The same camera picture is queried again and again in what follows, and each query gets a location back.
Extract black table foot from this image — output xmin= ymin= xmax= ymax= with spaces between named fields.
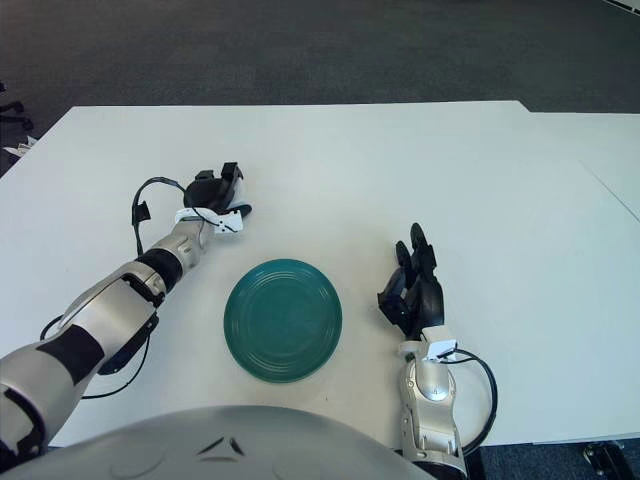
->
xmin=582 ymin=442 xmax=640 ymax=480

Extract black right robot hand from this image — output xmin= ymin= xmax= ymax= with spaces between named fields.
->
xmin=377 ymin=222 xmax=446 ymax=342

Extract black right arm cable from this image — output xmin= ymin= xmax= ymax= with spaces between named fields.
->
xmin=449 ymin=348 xmax=499 ymax=451

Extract green ribbed plate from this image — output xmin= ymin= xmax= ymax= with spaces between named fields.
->
xmin=223 ymin=258 xmax=345 ymax=385

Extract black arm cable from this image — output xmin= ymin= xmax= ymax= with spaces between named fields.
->
xmin=132 ymin=177 xmax=186 ymax=256
xmin=449 ymin=348 xmax=499 ymax=451

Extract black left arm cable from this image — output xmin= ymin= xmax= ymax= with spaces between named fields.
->
xmin=132 ymin=177 xmax=186 ymax=256

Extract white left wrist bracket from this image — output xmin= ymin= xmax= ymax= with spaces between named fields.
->
xmin=174 ymin=208 xmax=245 ymax=236

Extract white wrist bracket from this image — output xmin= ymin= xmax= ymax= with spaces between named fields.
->
xmin=422 ymin=327 xmax=459 ymax=361
xmin=174 ymin=208 xmax=245 ymax=236

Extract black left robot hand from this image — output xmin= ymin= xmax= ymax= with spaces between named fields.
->
xmin=183 ymin=161 xmax=254 ymax=224

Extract white paper scraps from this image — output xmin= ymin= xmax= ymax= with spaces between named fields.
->
xmin=3 ymin=134 xmax=36 ymax=157

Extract grey robot torso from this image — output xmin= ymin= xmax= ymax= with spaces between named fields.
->
xmin=29 ymin=404 xmax=436 ymax=480

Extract black office chair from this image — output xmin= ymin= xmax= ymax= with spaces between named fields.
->
xmin=0 ymin=79 xmax=34 ymax=131

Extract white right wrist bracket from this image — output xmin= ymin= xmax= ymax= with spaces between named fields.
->
xmin=422 ymin=327 xmax=459 ymax=361

